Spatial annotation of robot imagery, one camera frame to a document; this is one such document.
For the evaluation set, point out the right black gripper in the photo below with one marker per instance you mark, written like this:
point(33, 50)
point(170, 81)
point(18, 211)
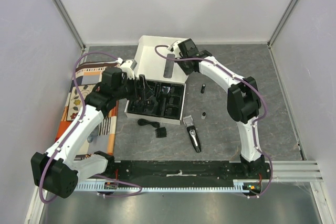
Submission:
point(187, 66)

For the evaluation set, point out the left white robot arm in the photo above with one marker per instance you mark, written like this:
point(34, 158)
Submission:
point(56, 170)

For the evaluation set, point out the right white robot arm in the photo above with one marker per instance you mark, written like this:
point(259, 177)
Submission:
point(243, 101)

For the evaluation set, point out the comb guard in box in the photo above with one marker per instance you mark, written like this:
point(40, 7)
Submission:
point(177, 90)
point(174, 101)
point(172, 112)

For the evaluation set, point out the white clipper kit box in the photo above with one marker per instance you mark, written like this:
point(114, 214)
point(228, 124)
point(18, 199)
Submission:
point(155, 62)

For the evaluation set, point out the grey slotted cable duct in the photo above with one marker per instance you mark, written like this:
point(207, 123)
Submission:
point(104, 186)

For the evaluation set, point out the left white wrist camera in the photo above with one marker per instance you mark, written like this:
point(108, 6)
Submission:
point(127, 66)

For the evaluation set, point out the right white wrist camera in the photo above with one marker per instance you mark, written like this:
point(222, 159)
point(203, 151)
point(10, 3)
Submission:
point(175, 49)

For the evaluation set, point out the black cylindrical battery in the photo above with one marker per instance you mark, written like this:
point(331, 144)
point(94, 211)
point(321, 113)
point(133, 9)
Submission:
point(203, 88)

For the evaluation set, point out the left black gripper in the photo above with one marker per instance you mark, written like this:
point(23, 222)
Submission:
point(143, 95)

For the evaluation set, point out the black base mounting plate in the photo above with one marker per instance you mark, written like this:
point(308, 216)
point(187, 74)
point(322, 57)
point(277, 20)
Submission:
point(185, 173)

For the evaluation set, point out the small clear oil bottle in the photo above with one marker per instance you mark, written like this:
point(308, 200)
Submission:
point(203, 115)

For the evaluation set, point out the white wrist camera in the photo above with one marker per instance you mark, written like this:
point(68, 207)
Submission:
point(127, 66)
point(175, 49)

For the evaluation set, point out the black comb guard attachment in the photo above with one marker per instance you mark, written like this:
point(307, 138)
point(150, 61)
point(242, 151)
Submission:
point(160, 132)

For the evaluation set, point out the black silver hair clipper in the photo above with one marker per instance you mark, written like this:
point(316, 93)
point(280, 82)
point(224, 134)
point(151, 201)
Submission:
point(192, 133)

